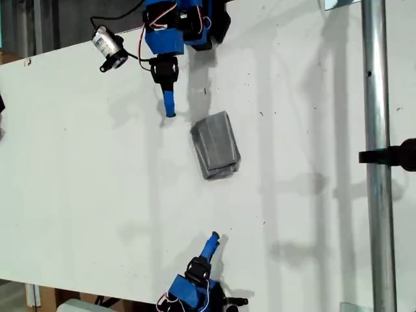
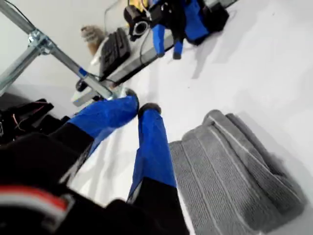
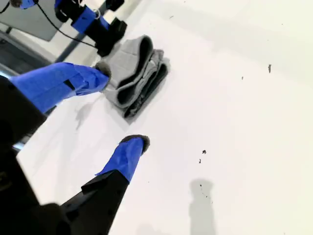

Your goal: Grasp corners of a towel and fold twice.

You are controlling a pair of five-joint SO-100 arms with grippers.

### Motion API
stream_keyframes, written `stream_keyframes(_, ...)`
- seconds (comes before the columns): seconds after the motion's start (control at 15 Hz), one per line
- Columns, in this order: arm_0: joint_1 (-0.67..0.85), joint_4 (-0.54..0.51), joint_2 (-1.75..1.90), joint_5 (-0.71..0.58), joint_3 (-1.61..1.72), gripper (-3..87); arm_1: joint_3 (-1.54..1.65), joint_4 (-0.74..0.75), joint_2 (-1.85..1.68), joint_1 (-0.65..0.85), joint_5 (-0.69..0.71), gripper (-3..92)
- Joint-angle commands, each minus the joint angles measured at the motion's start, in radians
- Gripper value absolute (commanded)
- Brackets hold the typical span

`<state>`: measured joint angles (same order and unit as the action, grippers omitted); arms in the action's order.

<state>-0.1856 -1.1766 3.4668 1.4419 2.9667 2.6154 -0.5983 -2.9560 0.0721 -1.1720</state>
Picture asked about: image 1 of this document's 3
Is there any grey striped towel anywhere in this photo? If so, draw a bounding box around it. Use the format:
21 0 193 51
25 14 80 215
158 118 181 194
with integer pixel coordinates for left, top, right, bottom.
190 110 242 182

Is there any white table leg bracket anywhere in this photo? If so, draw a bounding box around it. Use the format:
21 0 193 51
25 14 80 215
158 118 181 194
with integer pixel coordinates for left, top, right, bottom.
25 283 42 308

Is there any small brown cardboard box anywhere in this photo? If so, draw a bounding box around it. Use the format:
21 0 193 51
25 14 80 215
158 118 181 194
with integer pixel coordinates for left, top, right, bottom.
0 49 22 65

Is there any steel post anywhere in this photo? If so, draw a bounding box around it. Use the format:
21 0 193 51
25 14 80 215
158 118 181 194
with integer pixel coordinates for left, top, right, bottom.
359 0 398 312

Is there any arm camera box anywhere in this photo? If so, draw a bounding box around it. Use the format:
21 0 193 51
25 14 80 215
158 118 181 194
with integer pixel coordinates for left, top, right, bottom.
221 287 250 312
91 25 129 68

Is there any arm red white wire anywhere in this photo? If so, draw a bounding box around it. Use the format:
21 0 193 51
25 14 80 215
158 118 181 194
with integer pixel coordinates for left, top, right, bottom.
156 281 213 310
137 6 212 71

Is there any black clamp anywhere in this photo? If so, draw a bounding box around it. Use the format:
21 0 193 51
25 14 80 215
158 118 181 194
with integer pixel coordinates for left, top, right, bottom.
358 138 416 173

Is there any grey metal bar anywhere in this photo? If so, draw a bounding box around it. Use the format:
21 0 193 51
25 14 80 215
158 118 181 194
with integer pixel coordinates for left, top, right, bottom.
32 0 44 55

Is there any black camera cable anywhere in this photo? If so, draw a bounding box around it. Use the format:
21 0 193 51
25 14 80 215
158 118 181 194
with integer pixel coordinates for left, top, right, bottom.
89 0 146 33

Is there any arm camera stalk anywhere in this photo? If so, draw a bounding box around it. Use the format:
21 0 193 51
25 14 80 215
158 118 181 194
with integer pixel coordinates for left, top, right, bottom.
99 53 129 73

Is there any white plastic object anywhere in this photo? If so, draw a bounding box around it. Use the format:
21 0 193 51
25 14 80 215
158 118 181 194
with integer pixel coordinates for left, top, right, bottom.
57 298 115 312

